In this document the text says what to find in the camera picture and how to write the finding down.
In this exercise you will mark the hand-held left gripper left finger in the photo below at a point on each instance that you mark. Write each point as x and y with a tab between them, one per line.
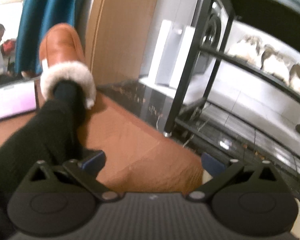
93	161

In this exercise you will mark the washing machine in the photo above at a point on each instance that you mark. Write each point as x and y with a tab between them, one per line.
212	30

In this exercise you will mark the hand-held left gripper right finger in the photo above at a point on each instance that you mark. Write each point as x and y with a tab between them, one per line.
212	166

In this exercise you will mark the white flat box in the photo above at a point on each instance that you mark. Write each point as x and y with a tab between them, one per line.
12	100

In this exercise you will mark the person's left leg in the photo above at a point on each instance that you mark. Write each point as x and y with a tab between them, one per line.
40	135

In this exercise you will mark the white lace sneaker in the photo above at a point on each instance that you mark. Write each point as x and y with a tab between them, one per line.
245	50
275	62

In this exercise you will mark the teal curtain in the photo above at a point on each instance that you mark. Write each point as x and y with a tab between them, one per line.
47	5

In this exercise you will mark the black metal shoe rack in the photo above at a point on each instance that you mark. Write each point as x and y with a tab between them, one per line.
265	2

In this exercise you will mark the wooden door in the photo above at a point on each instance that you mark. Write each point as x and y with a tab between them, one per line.
125	30

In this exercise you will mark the red bag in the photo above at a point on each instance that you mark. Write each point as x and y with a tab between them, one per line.
8	46

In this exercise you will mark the brown fur-lined slipper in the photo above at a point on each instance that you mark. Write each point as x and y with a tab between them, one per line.
62	47

